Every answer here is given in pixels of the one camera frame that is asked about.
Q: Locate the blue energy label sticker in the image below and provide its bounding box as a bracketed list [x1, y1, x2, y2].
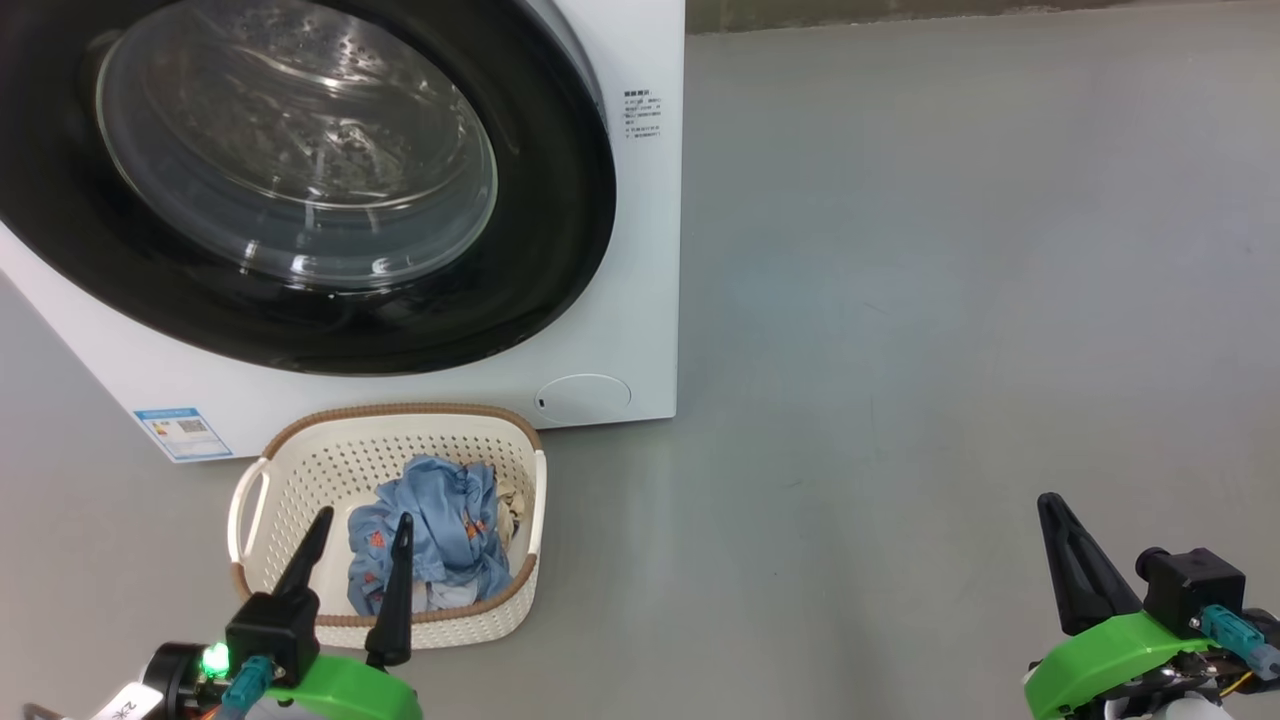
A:
[133, 407, 234, 463]

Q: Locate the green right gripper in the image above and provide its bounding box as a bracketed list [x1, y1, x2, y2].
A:
[1022, 493, 1217, 720]

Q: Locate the round white filter cover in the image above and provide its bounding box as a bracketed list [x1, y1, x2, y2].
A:
[535, 374, 633, 422]

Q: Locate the black glass washing machine door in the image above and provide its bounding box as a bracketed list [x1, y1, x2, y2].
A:
[0, 0, 619, 378]

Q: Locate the white front-load washing machine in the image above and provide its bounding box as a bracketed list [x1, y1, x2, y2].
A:
[0, 0, 687, 464]

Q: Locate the teal-plug right camera cable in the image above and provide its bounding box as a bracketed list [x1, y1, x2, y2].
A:
[1200, 604, 1280, 683]

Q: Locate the blue patterned garment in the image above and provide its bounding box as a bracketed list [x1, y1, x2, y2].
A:
[347, 455, 516, 616]

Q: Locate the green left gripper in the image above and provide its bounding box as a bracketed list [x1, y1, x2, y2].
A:
[262, 506, 422, 720]

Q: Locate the cream perforated laundry basket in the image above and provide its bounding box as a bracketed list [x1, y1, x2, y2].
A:
[227, 403, 548, 651]

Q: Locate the teal-plug left camera cable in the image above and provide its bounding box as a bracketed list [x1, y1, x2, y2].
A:
[218, 656, 277, 720]

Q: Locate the teal-plug camera cable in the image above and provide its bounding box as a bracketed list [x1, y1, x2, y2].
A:
[218, 656, 277, 720]
[1200, 604, 1280, 683]

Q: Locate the beige patterned garment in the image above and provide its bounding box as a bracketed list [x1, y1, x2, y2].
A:
[495, 480, 527, 551]

